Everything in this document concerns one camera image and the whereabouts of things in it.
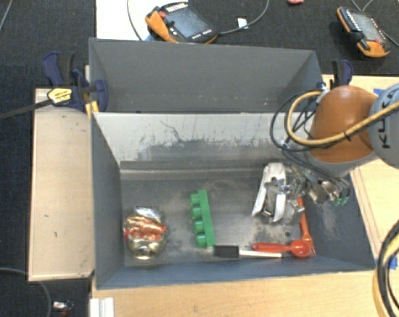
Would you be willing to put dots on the green studded toy block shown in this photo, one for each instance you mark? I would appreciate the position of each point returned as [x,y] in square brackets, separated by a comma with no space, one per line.
[204,218]

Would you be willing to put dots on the white and grey plastic tool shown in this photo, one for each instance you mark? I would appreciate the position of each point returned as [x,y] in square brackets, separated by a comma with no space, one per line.
[261,190]

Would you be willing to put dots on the pale wood board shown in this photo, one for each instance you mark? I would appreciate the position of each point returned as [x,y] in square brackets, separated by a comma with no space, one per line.
[60,190]

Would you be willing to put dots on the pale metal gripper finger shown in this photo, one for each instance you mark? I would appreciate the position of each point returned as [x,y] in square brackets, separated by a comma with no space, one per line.
[296,183]
[295,194]

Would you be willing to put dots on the black foam brush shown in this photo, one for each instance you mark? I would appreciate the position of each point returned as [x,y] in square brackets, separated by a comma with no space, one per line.
[226,251]

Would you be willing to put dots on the grey metal bin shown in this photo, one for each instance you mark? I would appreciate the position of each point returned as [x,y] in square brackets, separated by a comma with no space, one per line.
[186,78]

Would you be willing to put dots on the orange measuring spoon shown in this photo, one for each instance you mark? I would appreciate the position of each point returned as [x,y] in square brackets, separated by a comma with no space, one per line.
[305,225]

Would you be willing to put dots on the crushed silver and red can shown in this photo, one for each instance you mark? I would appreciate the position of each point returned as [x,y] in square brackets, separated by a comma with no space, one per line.
[144,232]

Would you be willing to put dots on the red measuring spoon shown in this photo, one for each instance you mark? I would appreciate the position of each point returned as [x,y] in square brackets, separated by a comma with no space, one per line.
[300,248]

